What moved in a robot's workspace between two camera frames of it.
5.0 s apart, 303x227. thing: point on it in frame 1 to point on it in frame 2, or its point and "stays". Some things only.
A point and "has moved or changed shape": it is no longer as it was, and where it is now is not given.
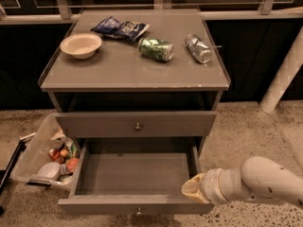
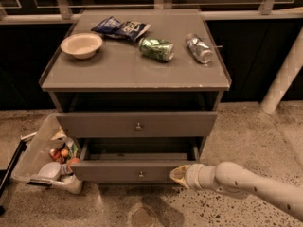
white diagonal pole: (285, 77) stays
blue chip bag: (113, 27) stays
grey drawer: (136, 124) stays
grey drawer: (134, 176) has moved or changed shape
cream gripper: (210, 183) to (191, 175)
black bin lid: (5, 175) stays
